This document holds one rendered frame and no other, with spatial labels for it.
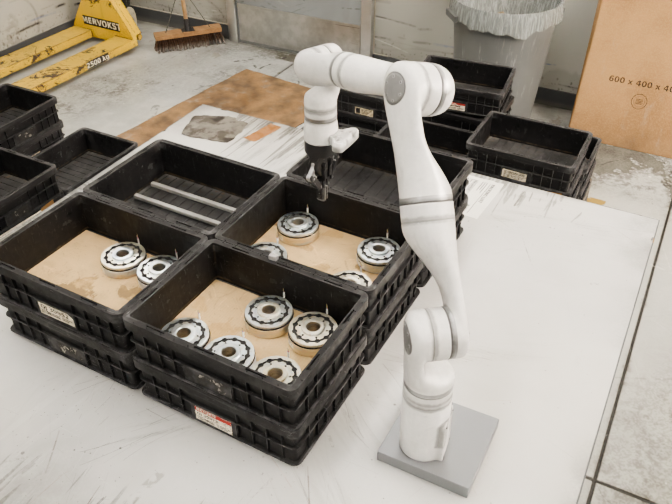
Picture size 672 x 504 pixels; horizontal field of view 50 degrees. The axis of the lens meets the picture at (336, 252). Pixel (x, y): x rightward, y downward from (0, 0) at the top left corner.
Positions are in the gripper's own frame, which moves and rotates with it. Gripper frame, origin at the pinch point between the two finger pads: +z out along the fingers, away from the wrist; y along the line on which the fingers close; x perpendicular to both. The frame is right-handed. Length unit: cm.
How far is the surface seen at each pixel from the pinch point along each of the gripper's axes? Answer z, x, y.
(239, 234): 8.6, -14.8, 13.3
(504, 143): 47, 8, -130
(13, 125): 38, -159, -38
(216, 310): 14.7, -8.3, 32.2
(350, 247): 14.5, 6.7, -1.5
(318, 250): 14.5, 0.5, 3.2
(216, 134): 26, -70, -50
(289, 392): 5, 23, 51
